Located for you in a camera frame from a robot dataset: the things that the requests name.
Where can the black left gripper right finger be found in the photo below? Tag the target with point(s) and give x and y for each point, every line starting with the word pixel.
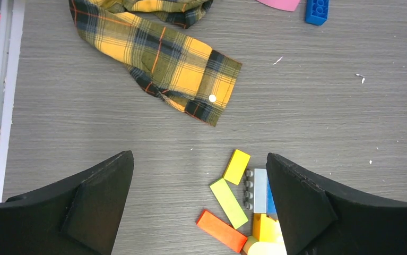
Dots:
pixel 321 216

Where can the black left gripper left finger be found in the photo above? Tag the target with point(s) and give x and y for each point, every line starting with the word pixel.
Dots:
pixel 79 214

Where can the yellow plaid flannel shirt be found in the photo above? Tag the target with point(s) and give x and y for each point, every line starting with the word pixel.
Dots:
pixel 185 73

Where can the grey toy brick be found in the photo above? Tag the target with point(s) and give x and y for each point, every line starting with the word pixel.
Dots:
pixel 256 190

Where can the lime green wooden block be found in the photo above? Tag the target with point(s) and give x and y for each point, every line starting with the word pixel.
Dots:
pixel 229 203

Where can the orange wooden block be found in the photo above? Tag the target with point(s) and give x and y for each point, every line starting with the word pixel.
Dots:
pixel 221 231

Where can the blue toy brick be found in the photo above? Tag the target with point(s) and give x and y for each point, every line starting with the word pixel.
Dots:
pixel 317 12

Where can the pink metronome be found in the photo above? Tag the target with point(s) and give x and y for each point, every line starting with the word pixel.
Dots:
pixel 285 5

